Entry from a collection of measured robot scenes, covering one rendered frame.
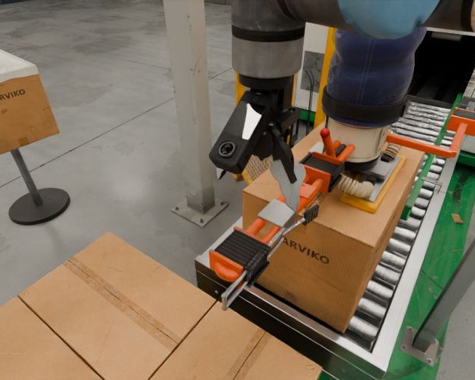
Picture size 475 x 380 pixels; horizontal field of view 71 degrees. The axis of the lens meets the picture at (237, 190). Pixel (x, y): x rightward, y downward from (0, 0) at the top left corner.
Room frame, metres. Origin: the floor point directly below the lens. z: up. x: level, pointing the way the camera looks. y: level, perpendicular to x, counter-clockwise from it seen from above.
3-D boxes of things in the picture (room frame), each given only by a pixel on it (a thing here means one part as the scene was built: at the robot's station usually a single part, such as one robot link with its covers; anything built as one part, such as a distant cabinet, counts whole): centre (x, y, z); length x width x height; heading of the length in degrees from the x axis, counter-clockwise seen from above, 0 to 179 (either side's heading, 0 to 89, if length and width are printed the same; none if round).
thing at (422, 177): (1.73, -1.23, 0.60); 1.60 x 0.10 x 0.09; 145
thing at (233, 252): (0.42, 0.00, 1.08); 0.08 x 0.07 x 0.05; 144
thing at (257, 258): (0.44, -0.08, 1.08); 0.31 x 0.03 x 0.05; 144
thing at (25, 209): (1.85, 1.43, 0.31); 0.40 x 0.40 x 0.62
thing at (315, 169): (0.71, -0.21, 1.08); 0.10 x 0.08 x 0.06; 54
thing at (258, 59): (0.45, -0.04, 1.44); 0.10 x 0.09 x 0.05; 55
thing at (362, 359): (0.64, -0.13, 0.58); 0.70 x 0.03 x 0.06; 55
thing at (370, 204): (0.85, -0.43, 0.98); 0.34 x 0.10 x 0.05; 144
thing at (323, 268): (0.92, -0.35, 0.75); 0.60 x 0.40 x 0.40; 144
